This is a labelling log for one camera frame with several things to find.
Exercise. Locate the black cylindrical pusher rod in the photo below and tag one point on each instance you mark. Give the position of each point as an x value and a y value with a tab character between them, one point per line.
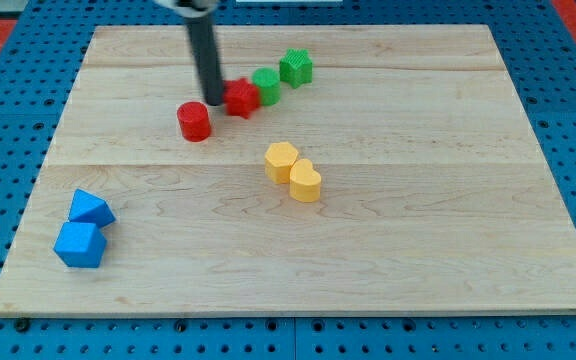
206	56

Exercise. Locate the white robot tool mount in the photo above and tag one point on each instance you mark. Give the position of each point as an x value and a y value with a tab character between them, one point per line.
189	8

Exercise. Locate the red cylinder block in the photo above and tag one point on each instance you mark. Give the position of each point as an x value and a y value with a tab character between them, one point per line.
193	118

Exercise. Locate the red star block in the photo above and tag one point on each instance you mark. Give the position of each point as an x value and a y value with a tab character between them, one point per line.
241	97

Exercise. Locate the green cylinder block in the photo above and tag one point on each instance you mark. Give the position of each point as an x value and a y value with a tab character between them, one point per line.
267	80

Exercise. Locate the green star block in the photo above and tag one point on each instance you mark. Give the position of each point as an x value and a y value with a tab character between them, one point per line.
296	67

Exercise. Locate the yellow hexagon block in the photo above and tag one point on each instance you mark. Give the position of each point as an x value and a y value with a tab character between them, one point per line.
279	159

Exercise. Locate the yellow heart block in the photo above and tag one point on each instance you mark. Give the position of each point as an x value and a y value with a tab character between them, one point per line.
304	182

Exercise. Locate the blue triangle block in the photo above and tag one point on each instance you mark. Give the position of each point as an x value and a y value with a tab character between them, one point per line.
88	208

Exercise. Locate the light wooden board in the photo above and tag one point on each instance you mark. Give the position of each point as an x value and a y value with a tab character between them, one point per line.
436	199

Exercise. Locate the blue cube block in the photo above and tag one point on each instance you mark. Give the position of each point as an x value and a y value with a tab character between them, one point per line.
80	245

